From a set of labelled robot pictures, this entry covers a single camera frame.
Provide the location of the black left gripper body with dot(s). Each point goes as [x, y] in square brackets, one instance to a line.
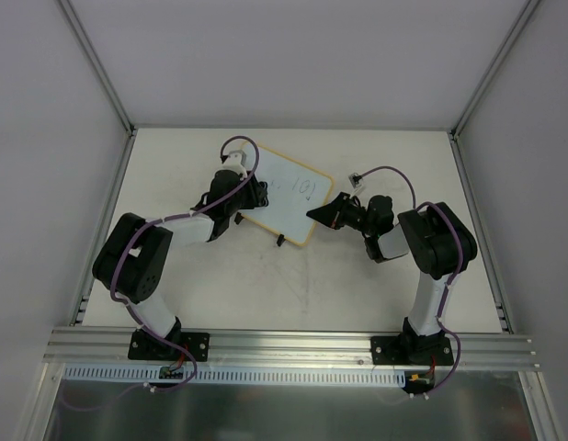
[252, 195]

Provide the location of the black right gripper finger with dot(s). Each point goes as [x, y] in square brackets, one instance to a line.
[330, 218]
[338, 202]

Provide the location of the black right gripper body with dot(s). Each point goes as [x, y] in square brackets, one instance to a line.
[341, 213]

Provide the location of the yellow-framed small whiteboard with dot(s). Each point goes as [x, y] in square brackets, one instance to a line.
[293, 189]

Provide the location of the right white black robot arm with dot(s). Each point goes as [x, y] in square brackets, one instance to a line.
[441, 246]

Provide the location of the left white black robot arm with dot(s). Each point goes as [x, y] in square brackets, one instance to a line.
[131, 262]

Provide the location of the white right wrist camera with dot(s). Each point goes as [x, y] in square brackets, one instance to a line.
[355, 180]

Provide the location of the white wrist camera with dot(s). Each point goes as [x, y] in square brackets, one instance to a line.
[355, 180]
[234, 162]

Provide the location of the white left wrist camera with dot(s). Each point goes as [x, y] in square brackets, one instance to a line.
[234, 162]

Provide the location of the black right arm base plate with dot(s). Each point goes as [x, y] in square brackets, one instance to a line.
[420, 351]

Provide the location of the white slotted cable duct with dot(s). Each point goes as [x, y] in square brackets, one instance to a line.
[360, 377]

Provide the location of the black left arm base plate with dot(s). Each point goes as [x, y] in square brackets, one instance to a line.
[199, 349]

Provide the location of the left aluminium frame post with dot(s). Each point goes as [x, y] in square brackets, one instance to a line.
[88, 49]

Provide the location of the aluminium frame post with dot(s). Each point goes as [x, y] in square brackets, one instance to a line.
[508, 43]
[88, 49]

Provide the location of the aluminium mounting rail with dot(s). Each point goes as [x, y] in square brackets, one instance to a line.
[288, 349]

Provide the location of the right aluminium frame post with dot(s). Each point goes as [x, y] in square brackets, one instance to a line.
[508, 43]

